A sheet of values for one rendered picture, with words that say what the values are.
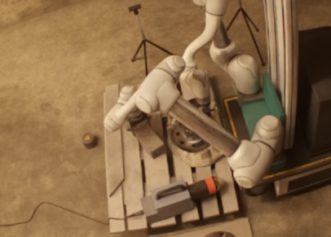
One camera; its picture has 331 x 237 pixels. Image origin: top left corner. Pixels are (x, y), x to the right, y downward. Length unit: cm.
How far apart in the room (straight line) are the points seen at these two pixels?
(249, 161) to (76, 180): 146
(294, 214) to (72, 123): 188
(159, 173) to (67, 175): 75
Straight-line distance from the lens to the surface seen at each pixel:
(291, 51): 193
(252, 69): 244
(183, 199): 242
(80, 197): 299
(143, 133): 277
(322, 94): 213
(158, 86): 199
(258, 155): 207
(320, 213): 269
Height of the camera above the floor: 242
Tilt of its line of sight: 49 degrees down
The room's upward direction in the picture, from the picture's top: 17 degrees counter-clockwise
